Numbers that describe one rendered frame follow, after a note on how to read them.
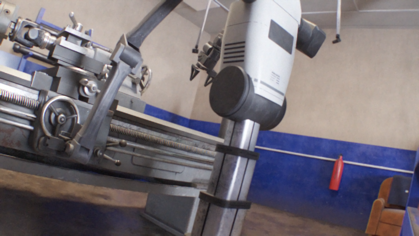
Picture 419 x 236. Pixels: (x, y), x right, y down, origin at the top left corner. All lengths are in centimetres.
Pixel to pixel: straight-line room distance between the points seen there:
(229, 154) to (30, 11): 441
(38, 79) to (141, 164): 86
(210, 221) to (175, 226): 151
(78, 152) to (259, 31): 69
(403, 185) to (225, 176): 349
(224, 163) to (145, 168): 108
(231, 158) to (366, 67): 441
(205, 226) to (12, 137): 104
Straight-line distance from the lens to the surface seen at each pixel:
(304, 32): 108
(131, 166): 183
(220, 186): 87
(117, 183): 159
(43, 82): 149
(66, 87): 138
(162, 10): 102
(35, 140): 137
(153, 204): 257
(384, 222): 390
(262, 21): 89
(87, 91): 136
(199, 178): 227
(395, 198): 416
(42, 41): 172
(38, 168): 139
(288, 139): 517
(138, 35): 104
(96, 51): 182
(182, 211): 232
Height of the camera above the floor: 72
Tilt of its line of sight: 7 degrees up
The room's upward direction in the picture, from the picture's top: 14 degrees clockwise
